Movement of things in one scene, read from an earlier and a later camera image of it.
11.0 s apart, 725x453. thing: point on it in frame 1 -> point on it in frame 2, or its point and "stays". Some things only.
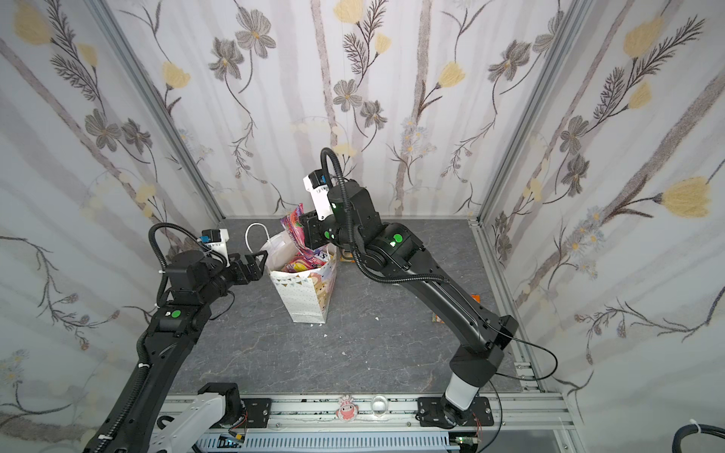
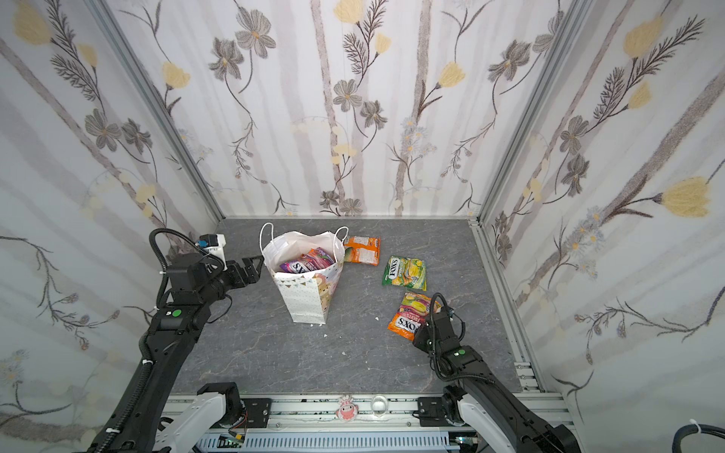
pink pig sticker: x=347 y=410 stays
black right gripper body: x=311 y=231 -> x=436 y=321
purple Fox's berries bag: x=295 y=230 -> x=312 y=260
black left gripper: x=255 y=274 stays
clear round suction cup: x=379 y=405 stays
